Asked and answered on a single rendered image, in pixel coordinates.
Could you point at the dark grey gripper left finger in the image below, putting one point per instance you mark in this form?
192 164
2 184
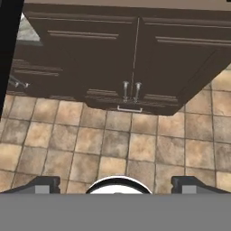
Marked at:
45 182

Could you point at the dark brown drawer front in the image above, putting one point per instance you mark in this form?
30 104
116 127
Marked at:
156 106

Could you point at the dark brown cupboard door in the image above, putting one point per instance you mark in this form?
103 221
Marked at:
87 60
177 66

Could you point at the dark brown side cupboard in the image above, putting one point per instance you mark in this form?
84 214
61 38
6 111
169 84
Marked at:
39 78

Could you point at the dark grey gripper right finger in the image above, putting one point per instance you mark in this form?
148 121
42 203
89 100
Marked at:
186 182

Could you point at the white and black round object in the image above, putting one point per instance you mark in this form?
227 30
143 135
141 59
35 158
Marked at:
118 183

